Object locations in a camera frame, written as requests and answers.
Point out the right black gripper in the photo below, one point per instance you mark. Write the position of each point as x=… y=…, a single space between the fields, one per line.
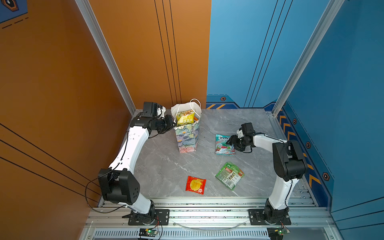
x=232 y=140

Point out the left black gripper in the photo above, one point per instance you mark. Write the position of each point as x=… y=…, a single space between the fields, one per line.
x=167 y=118

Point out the yellow snack bag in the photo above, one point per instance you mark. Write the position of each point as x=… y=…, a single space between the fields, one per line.
x=185 y=118

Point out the light teal snack packet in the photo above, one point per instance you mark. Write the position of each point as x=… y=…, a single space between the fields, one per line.
x=222 y=148

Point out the floral paper bag white handles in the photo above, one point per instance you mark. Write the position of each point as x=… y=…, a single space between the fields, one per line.
x=187 y=135

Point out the green snack pouch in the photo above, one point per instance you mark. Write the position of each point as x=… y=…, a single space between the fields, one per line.
x=230 y=175

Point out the red yellow snack packet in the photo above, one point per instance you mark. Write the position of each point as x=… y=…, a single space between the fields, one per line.
x=195 y=185

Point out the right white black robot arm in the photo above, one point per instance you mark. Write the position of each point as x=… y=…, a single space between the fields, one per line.
x=289 y=165

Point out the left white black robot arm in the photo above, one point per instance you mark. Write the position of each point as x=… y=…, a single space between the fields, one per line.
x=118 y=183

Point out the right green circuit board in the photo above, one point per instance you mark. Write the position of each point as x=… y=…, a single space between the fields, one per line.
x=278 y=234

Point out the green circuit board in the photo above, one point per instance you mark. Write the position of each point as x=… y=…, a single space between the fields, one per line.
x=278 y=234
x=148 y=234

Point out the left green circuit board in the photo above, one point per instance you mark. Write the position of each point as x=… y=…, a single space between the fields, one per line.
x=148 y=234

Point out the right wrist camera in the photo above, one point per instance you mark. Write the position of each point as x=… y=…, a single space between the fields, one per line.
x=240 y=133

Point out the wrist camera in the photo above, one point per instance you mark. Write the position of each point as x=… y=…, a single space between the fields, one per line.
x=240 y=133
x=153 y=110

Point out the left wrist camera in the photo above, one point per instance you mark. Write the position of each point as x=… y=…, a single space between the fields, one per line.
x=153 y=110

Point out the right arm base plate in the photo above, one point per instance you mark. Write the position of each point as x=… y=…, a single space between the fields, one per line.
x=264 y=217

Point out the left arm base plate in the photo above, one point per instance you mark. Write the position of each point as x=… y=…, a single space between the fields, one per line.
x=156 y=216

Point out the aluminium frame rail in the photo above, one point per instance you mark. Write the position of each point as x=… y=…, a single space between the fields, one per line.
x=214 y=218

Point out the left aluminium corner post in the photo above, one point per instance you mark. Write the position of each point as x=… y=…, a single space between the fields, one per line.
x=101 y=42

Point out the aluminium corner post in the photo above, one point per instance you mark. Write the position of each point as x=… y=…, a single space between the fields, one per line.
x=101 y=42
x=318 y=34

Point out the right aluminium corner post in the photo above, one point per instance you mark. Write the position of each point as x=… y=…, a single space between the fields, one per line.
x=318 y=34

